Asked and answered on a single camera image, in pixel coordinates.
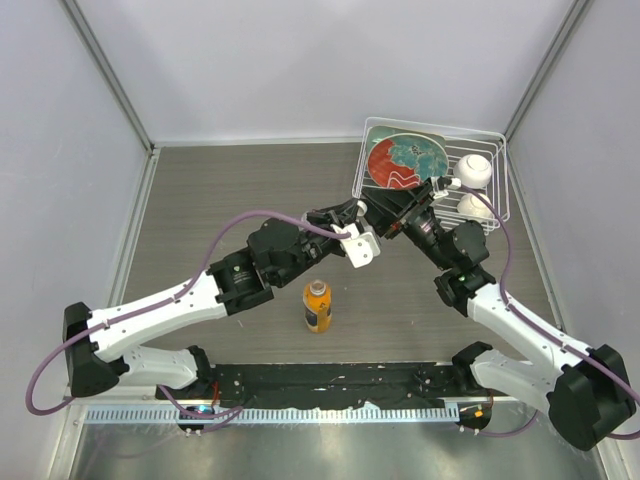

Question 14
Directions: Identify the lower white bowl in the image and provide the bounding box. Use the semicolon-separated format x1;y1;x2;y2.
456;193;494;219

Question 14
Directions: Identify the white bottle cap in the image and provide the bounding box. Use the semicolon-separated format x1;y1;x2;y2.
356;200;367;216

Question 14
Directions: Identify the white wire dish rack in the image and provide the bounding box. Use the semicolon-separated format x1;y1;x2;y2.
352;117;511;234

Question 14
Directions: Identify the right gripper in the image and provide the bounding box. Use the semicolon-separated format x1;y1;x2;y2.
358;182;453;271

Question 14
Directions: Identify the orange juice bottle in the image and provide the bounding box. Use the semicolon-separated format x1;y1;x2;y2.
303;279;332;333

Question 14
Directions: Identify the red and teal plate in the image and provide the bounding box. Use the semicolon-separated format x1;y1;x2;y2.
365;126;449;189

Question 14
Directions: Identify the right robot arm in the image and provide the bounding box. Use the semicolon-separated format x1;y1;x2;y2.
361;178;639;451

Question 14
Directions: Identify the slotted cable duct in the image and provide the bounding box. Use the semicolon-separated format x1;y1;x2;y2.
84;403;459;425

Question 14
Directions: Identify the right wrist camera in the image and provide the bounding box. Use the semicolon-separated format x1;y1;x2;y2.
430;176;462;203

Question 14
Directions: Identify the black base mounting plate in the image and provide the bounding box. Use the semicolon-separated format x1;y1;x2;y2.
171;362;489;410

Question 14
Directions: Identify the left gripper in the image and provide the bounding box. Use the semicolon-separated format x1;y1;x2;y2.
275;200;360;288

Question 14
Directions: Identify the upper white bowl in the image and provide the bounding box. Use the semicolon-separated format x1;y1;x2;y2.
453;154;493;189

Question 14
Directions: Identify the white bowl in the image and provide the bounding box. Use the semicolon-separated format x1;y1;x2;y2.
453;154;493;189
456;193;494;219

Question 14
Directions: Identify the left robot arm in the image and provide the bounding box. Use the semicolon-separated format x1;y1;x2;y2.
63;200;366;399

